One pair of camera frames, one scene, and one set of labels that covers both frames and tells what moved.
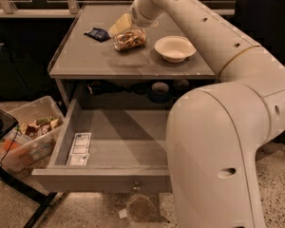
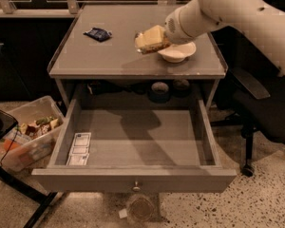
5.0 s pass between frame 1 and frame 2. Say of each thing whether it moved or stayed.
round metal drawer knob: stayed
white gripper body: moved
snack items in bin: stayed
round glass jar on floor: stayed
